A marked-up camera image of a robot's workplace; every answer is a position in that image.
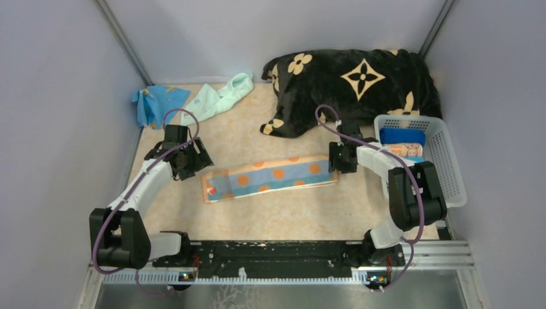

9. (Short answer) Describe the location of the orange polka dot towel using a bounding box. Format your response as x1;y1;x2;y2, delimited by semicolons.
201;154;339;203

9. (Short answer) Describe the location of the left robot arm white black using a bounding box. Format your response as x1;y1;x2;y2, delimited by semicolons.
89;125;213;274

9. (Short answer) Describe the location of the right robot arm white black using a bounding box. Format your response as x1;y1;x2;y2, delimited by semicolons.
329;120;447;265

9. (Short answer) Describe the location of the dark blue rolled towel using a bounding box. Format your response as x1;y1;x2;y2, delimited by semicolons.
379;127;426;146

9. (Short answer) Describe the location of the beige orange rolled towel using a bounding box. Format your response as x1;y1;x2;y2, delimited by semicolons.
384;143;423;158

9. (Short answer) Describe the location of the mint green towel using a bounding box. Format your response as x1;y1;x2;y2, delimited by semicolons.
183;73;254;123

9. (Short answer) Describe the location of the light blue crumpled cloth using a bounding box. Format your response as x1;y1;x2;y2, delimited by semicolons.
131;85;191;129

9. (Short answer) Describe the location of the black beige flower blanket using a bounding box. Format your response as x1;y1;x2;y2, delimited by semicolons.
259;49;442;138

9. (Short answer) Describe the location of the cyan rolled towel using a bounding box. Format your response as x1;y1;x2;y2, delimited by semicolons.
408;156;424;163

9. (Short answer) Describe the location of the white plastic basket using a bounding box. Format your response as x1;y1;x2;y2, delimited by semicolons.
373;115;467;208

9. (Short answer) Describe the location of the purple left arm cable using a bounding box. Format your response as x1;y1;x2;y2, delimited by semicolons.
91;108;202;297

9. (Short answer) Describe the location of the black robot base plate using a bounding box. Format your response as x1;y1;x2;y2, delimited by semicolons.
153;240;406;280

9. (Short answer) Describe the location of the aluminium rail frame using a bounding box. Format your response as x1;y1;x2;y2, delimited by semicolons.
101;240;475;286

